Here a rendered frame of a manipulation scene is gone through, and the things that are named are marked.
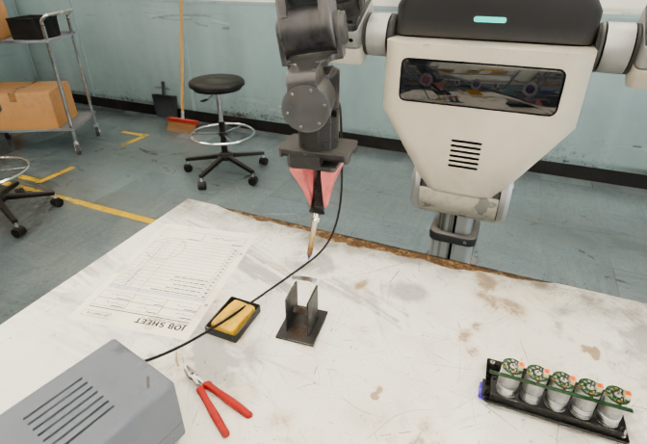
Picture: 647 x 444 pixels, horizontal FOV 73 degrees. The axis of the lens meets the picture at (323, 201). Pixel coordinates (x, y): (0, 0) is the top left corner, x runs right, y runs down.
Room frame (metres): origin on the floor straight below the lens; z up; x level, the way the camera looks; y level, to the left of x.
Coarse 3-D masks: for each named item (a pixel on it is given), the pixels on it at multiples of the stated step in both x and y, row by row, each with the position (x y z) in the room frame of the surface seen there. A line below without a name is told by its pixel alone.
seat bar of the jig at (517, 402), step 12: (492, 384) 0.38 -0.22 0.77; (492, 396) 0.37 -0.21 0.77; (504, 396) 0.36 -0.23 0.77; (516, 396) 0.36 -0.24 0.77; (528, 408) 0.35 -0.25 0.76; (540, 408) 0.35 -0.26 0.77; (564, 420) 0.34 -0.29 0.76; (576, 420) 0.33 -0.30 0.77; (588, 420) 0.33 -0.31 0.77; (612, 432) 0.32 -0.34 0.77
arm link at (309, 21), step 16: (288, 0) 0.59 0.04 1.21; (304, 0) 0.60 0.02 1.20; (320, 0) 0.57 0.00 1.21; (288, 16) 0.57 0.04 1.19; (304, 16) 0.57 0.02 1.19; (320, 16) 0.56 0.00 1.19; (288, 32) 0.56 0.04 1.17; (304, 32) 0.56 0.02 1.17; (320, 32) 0.56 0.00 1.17; (288, 48) 0.57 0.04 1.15; (304, 48) 0.57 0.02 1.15; (320, 48) 0.57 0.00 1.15; (336, 48) 0.57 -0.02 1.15
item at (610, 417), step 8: (616, 392) 0.34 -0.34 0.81; (608, 400) 0.33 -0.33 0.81; (600, 408) 0.33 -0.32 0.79; (608, 408) 0.33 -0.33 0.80; (616, 408) 0.32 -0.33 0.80; (600, 416) 0.33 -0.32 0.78; (608, 416) 0.32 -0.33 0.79; (616, 416) 0.32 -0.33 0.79; (608, 424) 0.32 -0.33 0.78; (616, 424) 0.32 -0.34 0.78
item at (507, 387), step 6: (510, 366) 0.37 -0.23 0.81; (504, 372) 0.37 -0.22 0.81; (498, 378) 0.38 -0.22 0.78; (504, 378) 0.37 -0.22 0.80; (498, 384) 0.37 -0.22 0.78; (504, 384) 0.37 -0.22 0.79; (510, 384) 0.36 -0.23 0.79; (516, 384) 0.36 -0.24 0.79; (498, 390) 0.37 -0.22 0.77; (504, 390) 0.36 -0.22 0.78; (510, 390) 0.36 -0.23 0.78; (516, 390) 0.36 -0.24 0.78; (510, 396) 0.36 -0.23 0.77
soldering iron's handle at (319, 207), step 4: (320, 172) 0.60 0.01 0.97; (316, 176) 0.61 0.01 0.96; (320, 176) 0.60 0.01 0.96; (316, 180) 0.60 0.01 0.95; (320, 180) 0.60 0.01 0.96; (316, 184) 0.60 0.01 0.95; (320, 184) 0.59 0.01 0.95; (316, 188) 0.59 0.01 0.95; (320, 188) 0.59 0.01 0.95; (316, 192) 0.59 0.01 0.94; (320, 192) 0.59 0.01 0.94; (316, 196) 0.59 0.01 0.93; (320, 196) 0.58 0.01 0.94; (312, 200) 0.59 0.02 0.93; (316, 200) 0.58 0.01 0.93; (320, 200) 0.58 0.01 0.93; (312, 204) 0.58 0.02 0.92; (316, 204) 0.58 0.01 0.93; (320, 204) 0.58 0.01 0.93; (312, 208) 0.58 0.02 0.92; (316, 208) 0.57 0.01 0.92; (320, 208) 0.57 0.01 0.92; (312, 212) 0.57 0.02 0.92; (316, 212) 0.57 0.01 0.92; (320, 212) 0.57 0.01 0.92
